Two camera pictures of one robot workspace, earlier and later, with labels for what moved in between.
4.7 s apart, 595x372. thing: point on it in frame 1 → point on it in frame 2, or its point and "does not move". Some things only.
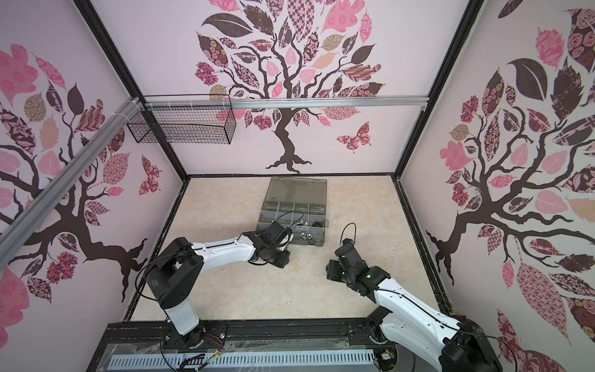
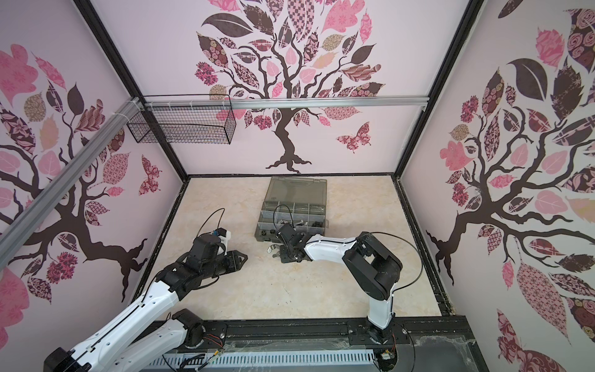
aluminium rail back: [285, 103] does not move
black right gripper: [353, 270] → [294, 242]
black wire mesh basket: [184, 118] does not move
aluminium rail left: [11, 235] does not move
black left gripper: [283, 262] → [235, 260]
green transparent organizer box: [299, 204] does not move
